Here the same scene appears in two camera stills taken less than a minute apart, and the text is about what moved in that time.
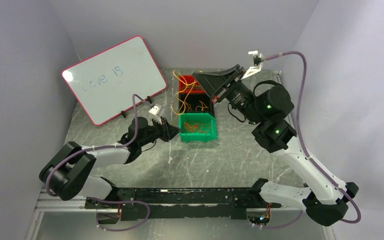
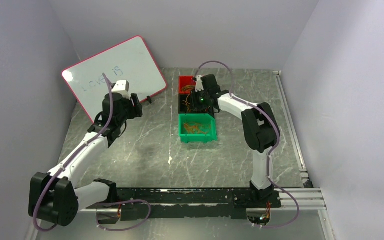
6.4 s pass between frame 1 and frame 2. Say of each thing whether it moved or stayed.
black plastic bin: stayed
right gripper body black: moved
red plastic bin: stayed
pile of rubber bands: stayed
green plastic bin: stayed
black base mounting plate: stayed
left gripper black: moved
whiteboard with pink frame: stayed
